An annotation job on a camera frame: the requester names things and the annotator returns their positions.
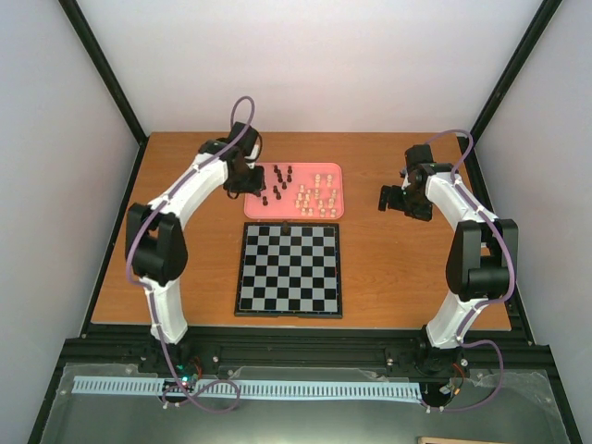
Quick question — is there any pink plastic tray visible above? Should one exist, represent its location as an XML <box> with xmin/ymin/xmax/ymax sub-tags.
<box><xmin>244</xmin><ymin>162</ymin><xmax>345</xmax><ymax>220</ymax></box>

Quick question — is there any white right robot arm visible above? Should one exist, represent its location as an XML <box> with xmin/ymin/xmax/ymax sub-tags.
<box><xmin>378</xmin><ymin>162</ymin><xmax>518</xmax><ymax>350</ymax></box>

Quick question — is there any black aluminium frame base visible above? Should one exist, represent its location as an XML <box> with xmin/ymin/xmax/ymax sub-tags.
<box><xmin>29</xmin><ymin>324</ymin><xmax>582</xmax><ymax>443</ymax></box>

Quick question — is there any light blue cable duct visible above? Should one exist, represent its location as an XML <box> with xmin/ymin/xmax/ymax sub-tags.
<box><xmin>71</xmin><ymin>376</ymin><xmax>422</xmax><ymax>403</ymax></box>

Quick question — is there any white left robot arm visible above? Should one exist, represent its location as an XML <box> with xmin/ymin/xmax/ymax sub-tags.
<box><xmin>125</xmin><ymin>136</ymin><xmax>265</xmax><ymax>373</ymax></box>

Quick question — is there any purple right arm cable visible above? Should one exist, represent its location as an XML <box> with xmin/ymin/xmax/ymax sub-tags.
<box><xmin>418</xmin><ymin>129</ymin><xmax>517</xmax><ymax>413</ymax></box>

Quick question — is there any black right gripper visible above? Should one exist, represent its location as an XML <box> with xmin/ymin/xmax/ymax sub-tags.
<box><xmin>377</xmin><ymin>185</ymin><xmax>432</xmax><ymax>222</ymax></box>

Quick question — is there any black white chess board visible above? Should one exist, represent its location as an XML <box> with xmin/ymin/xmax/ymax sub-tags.
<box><xmin>234</xmin><ymin>222</ymin><xmax>343</xmax><ymax>319</ymax></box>

